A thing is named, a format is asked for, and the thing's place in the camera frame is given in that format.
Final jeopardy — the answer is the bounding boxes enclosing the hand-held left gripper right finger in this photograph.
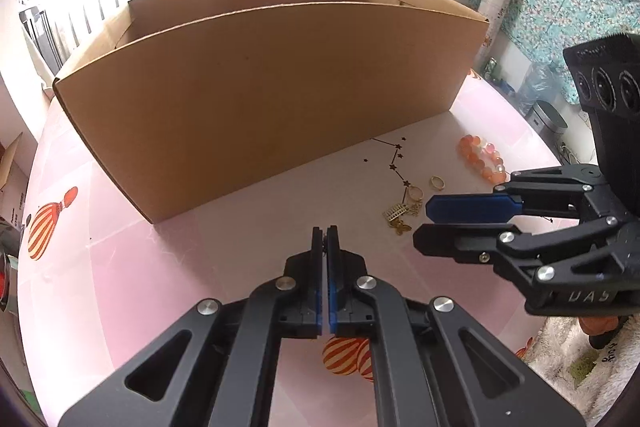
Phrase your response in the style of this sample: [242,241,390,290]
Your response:
[327,225,586,427]

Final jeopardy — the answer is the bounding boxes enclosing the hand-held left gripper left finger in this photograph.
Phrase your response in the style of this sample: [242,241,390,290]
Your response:
[57,226,327,427]

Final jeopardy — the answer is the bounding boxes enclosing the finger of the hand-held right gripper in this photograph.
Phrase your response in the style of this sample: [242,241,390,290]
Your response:
[425,164,608,224]
[413,217,626,303]

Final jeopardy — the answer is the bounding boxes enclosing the orange bead bracelet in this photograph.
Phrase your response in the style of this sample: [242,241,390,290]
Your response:
[457,134,506,184]

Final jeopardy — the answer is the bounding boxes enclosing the large brown cardboard box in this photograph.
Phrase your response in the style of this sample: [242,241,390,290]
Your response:
[52,0,490,225]

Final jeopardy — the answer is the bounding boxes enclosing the person's right hand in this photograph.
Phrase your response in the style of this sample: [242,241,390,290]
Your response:
[580,314,621,338]

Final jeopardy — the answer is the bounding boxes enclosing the silver metal bin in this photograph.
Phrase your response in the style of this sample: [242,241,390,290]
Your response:
[530,101,568,148]

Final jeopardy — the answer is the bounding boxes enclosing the bluish clear plastic bag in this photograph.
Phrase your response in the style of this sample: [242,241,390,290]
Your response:
[517,64,558,118]

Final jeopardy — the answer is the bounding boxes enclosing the pink balloon print tablecloth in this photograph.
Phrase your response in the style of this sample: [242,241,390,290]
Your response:
[15,72,591,427]

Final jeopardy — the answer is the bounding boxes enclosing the fluffy white rug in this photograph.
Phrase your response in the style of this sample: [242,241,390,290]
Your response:
[522,314,631,425]

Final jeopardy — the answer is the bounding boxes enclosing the clear plastic roll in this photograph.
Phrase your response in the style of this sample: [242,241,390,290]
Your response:
[477,0,516,72]

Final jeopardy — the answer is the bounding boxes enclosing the metal bowl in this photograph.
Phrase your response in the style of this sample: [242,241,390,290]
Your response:
[0,252,21,313]

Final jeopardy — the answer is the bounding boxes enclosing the open cardboard box with clothes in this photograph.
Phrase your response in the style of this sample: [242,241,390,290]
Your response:
[0,132,36,233]

